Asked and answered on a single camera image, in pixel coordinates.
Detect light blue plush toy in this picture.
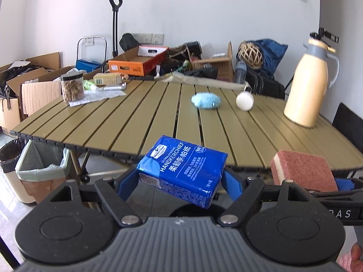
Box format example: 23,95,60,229
191,92,222,110

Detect orange cardboard box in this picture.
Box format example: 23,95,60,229
108,45,169,77

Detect black bag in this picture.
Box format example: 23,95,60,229
119,33,142,52

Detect folded black chairs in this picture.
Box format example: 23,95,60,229
245,69,286,100

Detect red and cream sponge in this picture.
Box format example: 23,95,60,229
270,150,340,192

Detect silver tube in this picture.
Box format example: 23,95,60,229
98,82,127,92

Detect silver folding cart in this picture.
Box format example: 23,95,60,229
76,36,107,69

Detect tan folding table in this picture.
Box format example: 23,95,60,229
11,73,363,202

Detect small beige carton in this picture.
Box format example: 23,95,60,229
93,73,129,87

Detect white cloth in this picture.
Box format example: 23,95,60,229
69,89,128,108

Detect cardboard box with black straps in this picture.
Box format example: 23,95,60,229
0,60,32,133

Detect white round bulb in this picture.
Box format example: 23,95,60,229
236,83,254,111

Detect black plastic bin liner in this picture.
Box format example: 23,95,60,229
0,139,29,174

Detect cream trash can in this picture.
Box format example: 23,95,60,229
0,139,38,205

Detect blue tissue packet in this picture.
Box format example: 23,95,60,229
137,135,229,209

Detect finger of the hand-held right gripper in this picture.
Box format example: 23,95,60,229
306,188,363,203
334,176,363,191

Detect blue fabric bag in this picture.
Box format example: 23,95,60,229
255,38,289,75

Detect woven rattan ball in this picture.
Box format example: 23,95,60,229
237,41,263,69

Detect green plastic bin liner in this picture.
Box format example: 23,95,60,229
15,140,72,182

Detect person's right hand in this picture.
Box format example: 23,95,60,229
351,243,363,272

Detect row of wall sockets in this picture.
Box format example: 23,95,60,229
132,32,164,45

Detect clear jar with black lid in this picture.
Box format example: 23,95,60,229
60,73,85,104

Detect black clamp mount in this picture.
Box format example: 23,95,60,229
310,27,340,45

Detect black chair back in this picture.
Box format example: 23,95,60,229
331,102,363,148

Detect black trolley handle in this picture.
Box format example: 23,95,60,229
109,0,123,59

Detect cream thermos jug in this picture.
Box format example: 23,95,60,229
283,32,340,128

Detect brown cardboard box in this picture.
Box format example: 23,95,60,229
15,140,72,205

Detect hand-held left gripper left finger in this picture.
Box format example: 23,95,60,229
49,168,143,228

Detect open cardboard box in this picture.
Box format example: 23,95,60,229
6,52,75,117

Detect clear water bottle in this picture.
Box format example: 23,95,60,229
234,60,248,84

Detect small blue box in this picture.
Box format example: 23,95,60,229
75,58,103,73

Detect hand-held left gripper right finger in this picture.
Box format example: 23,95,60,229
217,167,312,228

